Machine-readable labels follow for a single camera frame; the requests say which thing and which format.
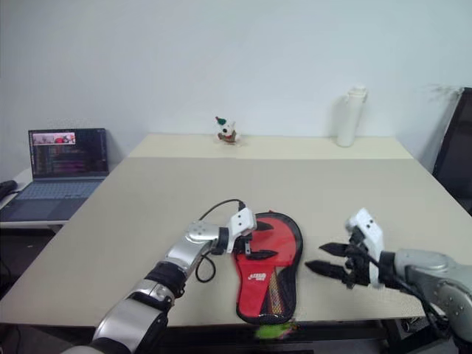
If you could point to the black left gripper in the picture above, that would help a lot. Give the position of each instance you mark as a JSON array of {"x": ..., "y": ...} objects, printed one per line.
[{"x": 248, "y": 243}]

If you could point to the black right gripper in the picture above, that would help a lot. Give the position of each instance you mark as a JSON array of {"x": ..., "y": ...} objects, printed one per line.
[{"x": 357, "y": 265}]

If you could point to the red and black paddle case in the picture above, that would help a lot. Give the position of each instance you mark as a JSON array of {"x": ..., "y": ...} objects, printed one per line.
[{"x": 254, "y": 291}]

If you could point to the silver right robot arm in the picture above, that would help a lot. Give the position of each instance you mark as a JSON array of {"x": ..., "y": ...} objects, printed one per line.
[{"x": 431, "y": 273}]

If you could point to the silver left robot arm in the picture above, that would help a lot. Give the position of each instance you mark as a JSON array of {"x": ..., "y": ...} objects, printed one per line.
[{"x": 180, "y": 254}]

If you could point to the green object under table edge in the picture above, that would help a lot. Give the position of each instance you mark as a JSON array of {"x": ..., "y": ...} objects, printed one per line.
[{"x": 273, "y": 330}]

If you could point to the white plush dog toy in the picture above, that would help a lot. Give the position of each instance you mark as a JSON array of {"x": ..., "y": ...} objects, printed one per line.
[{"x": 225, "y": 131}]

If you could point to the white water bottle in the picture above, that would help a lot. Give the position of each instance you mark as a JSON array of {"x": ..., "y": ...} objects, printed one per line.
[{"x": 348, "y": 118}]

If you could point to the black office chair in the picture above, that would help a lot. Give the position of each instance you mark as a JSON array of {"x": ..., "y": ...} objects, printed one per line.
[{"x": 455, "y": 158}]

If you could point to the open grey laptop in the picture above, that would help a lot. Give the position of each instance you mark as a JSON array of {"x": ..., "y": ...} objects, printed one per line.
[{"x": 66, "y": 155}]

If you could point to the white side desk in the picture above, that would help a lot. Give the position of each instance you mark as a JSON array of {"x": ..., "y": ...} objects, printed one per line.
[{"x": 26, "y": 175}]

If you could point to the black object beside laptop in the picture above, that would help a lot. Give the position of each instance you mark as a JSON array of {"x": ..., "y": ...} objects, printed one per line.
[{"x": 7, "y": 188}]

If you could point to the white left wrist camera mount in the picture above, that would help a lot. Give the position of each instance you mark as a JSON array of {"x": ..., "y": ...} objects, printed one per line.
[{"x": 241, "y": 221}]

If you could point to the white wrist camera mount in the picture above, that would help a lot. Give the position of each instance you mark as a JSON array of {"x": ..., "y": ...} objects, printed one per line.
[
  {"x": 370, "y": 228},
  {"x": 241, "y": 221}
]

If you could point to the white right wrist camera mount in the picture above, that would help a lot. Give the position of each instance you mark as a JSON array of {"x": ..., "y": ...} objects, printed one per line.
[{"x": 370, "y": 228}]

